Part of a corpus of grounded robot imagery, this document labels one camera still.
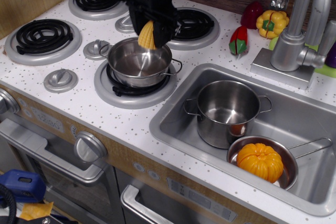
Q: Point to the silver sink basin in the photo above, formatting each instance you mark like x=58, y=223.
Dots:
x=305, y=127

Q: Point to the red toy chili pepper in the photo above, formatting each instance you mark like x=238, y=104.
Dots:
x=239, y=41

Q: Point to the steel pan on stove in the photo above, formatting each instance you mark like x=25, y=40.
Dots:
x=137, y=67

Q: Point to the silver oven dial left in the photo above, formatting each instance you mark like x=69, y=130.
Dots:
x=8, y=103

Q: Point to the silver stove knob middle left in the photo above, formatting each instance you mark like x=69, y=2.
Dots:
x=97, y=50

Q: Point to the silver stove knob front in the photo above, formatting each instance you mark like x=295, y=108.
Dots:
x=60, y=81

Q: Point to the purple toy eggplant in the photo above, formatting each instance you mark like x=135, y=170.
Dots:
x=330, y=60

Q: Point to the silver toy faucet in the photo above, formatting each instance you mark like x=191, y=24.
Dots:
x=302, y=46

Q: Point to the tall steel pot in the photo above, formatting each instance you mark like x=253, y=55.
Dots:
x=225, y=111

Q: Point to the silver stove knob centre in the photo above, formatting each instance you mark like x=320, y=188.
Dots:
x=124, y=25

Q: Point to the back right black burner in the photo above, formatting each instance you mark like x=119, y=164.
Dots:
x=197, y=29

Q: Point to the front left black burner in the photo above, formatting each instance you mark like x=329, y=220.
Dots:
x=43, y=42

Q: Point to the back left black burner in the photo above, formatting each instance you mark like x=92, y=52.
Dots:
x=97, y=9

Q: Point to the silver dishwasher door handle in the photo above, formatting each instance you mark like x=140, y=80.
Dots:
x=128, y=200

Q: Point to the yellow toy bell pepper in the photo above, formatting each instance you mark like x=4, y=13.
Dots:
x=271, y=23

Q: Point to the silver stove knob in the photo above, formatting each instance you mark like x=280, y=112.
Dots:
x=97, y=50
x=124, y=25
x=60, y=81

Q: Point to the silver oven door handle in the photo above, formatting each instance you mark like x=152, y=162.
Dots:
x=34, y=146

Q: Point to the front right black burner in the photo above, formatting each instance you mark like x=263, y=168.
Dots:
x=103, y=87

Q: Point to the small steel saucepan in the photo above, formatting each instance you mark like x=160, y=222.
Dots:
x=291, y=170

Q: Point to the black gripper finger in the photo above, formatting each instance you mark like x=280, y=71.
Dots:
x=139, y=20
x=163, y=32

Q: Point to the yellow toy corn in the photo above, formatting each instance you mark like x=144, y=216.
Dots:
x=146, y=37

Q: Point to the silver oven dial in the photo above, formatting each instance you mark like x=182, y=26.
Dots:
x=88, y=148
x=8, y=103

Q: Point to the blue tool on floor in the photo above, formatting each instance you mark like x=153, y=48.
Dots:
x=26, y=187

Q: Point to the black burner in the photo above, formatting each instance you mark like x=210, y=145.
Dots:
x=103, y=87
x=197, y=29
x=43, y=42
x=97, y=9

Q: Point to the orange toy pumpkin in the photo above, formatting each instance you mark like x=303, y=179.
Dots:
x=261, y=160

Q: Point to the dark red toy pepper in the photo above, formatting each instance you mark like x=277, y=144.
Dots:
x=251, y=14

